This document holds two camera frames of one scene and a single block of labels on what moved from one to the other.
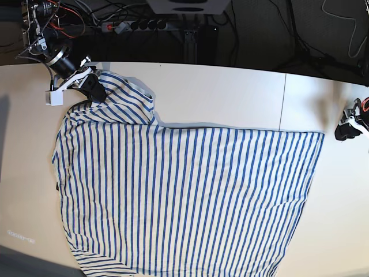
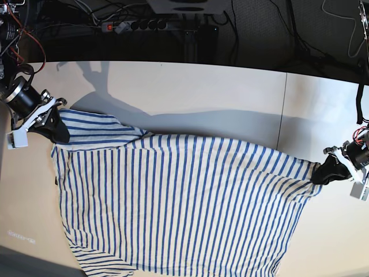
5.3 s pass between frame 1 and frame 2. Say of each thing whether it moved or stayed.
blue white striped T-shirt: moved
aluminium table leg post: stayed
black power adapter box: stayed
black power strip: stayed
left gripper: moved
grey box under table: stayed
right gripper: moved
